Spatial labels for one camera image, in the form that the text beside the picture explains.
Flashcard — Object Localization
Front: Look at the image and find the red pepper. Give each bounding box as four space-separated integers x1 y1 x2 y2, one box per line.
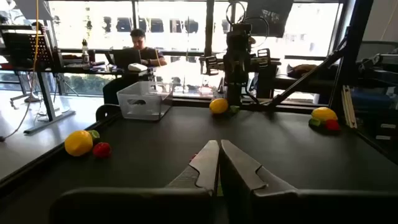
92 142 112 159

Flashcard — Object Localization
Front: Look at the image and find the dark shelf unit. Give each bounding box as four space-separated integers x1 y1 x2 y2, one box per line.
341 40 398 147

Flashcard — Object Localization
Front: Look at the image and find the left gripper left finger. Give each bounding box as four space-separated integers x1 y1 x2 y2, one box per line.
49 139 221 224

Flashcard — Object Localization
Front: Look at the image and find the silver aluminium extrusion post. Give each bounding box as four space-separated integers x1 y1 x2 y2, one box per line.
341 85 358 129

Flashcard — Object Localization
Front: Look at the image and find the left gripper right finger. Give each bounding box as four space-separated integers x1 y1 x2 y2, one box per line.
219 139 398 224

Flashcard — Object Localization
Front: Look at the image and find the office desk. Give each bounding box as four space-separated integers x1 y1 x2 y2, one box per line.
0 23 156 135

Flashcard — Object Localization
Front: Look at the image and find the black perforated panel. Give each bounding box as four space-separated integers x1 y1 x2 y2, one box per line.
1 30 53 68

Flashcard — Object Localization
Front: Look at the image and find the red strawberry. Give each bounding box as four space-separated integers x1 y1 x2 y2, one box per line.
325 119 341 133

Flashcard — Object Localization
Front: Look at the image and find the yellow hanging cable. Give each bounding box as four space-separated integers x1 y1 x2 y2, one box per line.
0 0 40 142

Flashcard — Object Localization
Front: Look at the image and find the person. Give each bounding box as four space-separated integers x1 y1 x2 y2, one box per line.
102 28 168 105

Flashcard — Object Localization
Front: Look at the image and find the translucent grey plastic bin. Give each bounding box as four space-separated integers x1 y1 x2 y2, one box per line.
116 81 174 121

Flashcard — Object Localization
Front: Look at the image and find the yellow lemon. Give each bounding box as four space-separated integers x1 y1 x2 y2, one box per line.
310 106 338 123
208 98 229 115
64 129 94 157

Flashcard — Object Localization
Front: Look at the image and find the black curved bracket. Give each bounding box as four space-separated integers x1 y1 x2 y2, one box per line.
95 103 122 123

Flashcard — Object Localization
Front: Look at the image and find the clear bottle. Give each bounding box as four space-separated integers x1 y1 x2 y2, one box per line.
81 39 90 65

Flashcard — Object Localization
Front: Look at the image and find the black table mat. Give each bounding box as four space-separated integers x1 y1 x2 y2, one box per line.
0 104 398 224

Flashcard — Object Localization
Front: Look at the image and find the black laptop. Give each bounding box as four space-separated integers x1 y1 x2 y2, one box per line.
112 49 142 70

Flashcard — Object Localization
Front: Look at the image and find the white rounded object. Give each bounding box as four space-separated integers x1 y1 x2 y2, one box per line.
127 63 149 73

